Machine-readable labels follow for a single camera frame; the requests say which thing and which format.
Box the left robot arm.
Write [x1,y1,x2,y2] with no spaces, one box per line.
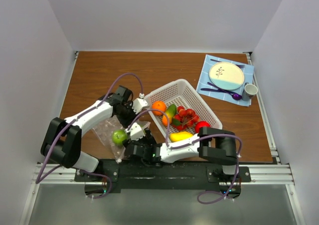
[36,86,136,183]

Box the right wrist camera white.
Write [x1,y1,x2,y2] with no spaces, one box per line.
[125,122,145,141]

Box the orange fake orange front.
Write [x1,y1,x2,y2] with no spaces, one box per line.
[152,101,166,116]

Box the fake red grape bunch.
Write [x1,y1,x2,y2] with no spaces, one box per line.
[171,106,200,131]

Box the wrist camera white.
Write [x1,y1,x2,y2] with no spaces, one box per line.
[132,93,149,115]
[125,122,145,141]

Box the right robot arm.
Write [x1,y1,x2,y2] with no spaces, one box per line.
[124,127,242,182]

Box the blue checked cloth napkin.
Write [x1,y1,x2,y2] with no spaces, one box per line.
[196,54,254,107]

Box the clear zip top bag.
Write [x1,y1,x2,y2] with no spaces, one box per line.
[92,116,125,163]

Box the aluminium frame rail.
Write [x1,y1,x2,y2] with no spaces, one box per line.
[243,50,305,225]

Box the purple plastic spoon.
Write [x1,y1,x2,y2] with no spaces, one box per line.
[207,82,242,101]

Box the red fake apple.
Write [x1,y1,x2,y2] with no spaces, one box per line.
[194,121,210,133]

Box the yellow fake lemon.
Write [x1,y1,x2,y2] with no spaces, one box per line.
[169,131,193,142]

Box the round cream blue plate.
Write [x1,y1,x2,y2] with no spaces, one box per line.
[208,63,245,90]

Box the green fake apple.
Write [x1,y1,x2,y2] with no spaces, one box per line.
[112,129,128,146]

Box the purple plastic knife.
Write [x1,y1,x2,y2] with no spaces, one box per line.
[210,59,245,68]

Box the white perforated plastic basket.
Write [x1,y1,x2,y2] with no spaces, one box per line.
[144,78,223,143]

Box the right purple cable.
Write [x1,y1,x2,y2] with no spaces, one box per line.
[126,109,244,205]

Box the white grey mug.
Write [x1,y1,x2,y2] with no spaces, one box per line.
[242,82,258,101]

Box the purple plastic fork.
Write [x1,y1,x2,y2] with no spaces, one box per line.
[200,88,231,94]

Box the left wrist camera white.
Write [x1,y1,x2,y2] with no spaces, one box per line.
[132,93,149,115]

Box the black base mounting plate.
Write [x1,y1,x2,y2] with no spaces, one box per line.
[74,159,251,194]

